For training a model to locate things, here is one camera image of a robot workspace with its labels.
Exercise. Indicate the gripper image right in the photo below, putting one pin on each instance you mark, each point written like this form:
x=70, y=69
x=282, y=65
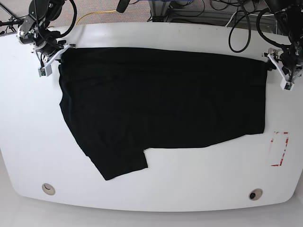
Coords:
x=287, y=61

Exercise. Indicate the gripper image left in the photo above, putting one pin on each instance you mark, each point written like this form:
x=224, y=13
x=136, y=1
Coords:
x=45, y=43

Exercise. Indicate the black printed T-shirt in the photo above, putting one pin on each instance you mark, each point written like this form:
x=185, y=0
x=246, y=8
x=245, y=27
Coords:
x=118, y=102

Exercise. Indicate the black tripod stand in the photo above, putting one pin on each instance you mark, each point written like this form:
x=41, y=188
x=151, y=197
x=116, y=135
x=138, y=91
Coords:
x=12, y=23

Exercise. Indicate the red tape rectangle marking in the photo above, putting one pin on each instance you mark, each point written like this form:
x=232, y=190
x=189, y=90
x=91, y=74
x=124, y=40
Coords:
x=278, y=147

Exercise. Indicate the black cylinder on floor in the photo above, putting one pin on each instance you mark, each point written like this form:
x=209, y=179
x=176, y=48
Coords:
x=122, y=6

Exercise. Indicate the aluminium frame base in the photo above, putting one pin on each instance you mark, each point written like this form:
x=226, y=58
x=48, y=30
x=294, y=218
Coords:
x=159, y=10

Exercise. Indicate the right table cable grommet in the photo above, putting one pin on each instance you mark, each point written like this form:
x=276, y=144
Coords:
x=255, y=194

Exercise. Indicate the table cable grommet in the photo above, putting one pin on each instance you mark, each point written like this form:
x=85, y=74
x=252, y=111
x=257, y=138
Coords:
x=48, y=189
x=255, y=194

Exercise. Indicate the left table cable grommet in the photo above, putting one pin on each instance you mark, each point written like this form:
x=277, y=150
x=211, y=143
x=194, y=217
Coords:
x=48, y=189

